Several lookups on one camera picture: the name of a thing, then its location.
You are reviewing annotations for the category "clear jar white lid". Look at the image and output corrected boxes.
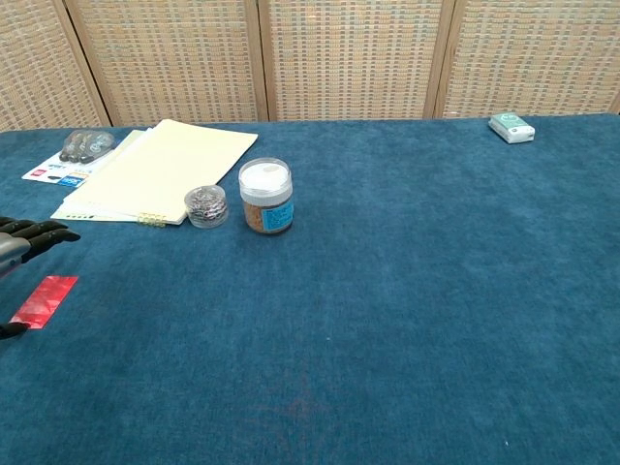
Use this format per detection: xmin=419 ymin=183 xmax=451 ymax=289
xmin=237 ymin=157 xmax=295 ymax=235

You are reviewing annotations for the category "wicker folding screen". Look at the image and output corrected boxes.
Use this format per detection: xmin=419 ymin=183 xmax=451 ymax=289
xmin=0 ymin=0 xmax=620 ymax=132

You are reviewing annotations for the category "blue table mat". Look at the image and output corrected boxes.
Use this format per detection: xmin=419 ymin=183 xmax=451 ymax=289
xmin=0 ymin=113 xmax=620 ymax=465

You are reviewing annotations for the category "red plastic packet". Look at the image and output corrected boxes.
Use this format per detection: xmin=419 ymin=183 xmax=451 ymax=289
xmin=8 ymin=275 xmax=79 ymax=330

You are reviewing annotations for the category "clear paper clip box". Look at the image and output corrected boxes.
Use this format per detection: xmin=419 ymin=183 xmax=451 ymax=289
xmin=183 ymin=185 xmax=230 ymax=230

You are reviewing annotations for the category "small green white box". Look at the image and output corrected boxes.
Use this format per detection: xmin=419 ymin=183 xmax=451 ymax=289
xmin=487 ymin=111 xmax=537 ymax=145

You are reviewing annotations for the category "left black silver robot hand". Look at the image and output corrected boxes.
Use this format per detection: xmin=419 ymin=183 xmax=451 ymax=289
xmin=0 ymin=216 xmax=82 ymax=340

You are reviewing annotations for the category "blister pack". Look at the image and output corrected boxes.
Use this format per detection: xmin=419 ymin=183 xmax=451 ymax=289
xmin=20 ymin=128 xmax=117 ymax=188

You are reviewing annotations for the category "cream loose-leaf paper pad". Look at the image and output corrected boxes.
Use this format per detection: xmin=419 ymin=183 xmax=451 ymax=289
xmin=49 ymin=118 xmax=260 ymax=228

